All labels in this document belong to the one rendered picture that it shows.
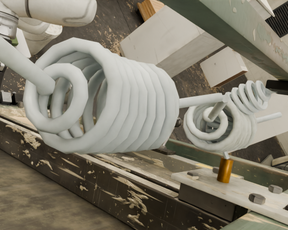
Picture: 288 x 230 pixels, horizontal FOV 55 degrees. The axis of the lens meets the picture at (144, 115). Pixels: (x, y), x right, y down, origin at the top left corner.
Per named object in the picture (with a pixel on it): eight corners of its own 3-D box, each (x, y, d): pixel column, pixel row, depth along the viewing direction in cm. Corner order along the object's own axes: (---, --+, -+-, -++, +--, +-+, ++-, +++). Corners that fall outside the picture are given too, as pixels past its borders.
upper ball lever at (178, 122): (157, 153, 90) (175, 119, 94) (167, 155, 88) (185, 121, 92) (152, 147, 87) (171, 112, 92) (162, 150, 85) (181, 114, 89)
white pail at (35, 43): (37, 33, 276) (63, 3, 250) (46, 59, 271) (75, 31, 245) (6, 27, 251) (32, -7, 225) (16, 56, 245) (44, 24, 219)
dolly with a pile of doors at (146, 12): (151, 13, 513) (164, 3, 496) (162, 37, 504) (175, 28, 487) (131, 6, 463) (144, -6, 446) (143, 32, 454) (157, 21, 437)
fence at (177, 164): (49, 122, 134) (50, 114, 133) (241, 191, 74) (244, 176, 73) (40, 122, 130) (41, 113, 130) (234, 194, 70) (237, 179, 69)
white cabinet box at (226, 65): (207, 65, 627) (236, 47, 587) (218, 87, 617) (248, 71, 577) (199, 63, 590) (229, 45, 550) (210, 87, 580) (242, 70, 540)
